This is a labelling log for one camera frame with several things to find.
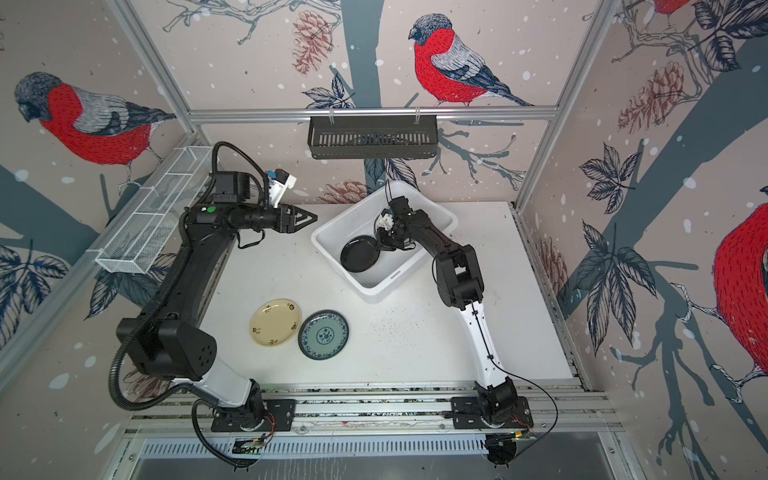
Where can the white wire mesh basket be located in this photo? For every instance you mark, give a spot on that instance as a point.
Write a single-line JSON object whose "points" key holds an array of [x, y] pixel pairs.
{"points": [[143, 236]]}

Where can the black plate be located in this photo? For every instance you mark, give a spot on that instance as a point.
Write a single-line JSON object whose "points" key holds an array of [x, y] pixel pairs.
{"points": [[360, 254]]}

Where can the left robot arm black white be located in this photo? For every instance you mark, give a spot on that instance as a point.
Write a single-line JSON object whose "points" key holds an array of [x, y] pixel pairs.
{"points": [[165, 341]]}

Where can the black hanging wall basket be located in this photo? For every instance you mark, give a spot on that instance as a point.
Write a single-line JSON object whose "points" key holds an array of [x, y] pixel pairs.
{"points": [[373, 137]]}

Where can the white plastic bin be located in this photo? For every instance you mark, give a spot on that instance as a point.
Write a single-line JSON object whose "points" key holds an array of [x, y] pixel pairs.
{"points": [[373, 217]]}

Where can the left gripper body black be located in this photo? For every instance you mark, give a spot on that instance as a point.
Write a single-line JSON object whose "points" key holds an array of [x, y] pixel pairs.
{"points": [[275, 219]]}

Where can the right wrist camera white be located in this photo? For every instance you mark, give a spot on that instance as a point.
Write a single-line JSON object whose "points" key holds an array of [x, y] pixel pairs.
{"points": [[385, 221]]}

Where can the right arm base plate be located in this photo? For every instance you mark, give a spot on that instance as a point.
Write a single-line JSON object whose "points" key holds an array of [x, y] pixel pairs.
{"points": [[472, 413]]}

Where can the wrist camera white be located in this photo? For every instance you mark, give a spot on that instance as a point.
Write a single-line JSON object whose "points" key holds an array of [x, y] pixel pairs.
{"points": [[385, 221], [280, 181]]}

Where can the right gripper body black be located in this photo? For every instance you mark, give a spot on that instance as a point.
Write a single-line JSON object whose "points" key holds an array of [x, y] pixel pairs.
{"points": [[394, 237]]}

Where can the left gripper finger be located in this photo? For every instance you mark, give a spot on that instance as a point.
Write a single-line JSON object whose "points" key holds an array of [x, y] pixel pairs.
{"points": [[302, 215], [303, 223]]}

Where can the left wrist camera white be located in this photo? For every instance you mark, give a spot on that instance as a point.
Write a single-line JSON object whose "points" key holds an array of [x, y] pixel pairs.
{"points": [[280, 181]]}

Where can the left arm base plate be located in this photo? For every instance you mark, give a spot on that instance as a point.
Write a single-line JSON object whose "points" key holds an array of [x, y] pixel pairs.
{"points": [[262, 416]]}

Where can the teal patterned plate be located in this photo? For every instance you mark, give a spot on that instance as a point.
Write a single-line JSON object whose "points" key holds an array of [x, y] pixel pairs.
{"points": [[323, 335]]}

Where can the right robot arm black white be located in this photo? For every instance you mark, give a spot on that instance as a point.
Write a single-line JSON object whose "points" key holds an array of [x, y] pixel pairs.
{"points": [[457, 275]]}

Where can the yellow plate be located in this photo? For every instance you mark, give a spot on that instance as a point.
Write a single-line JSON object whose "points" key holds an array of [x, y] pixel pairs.
{"points": [[275, 322]]}

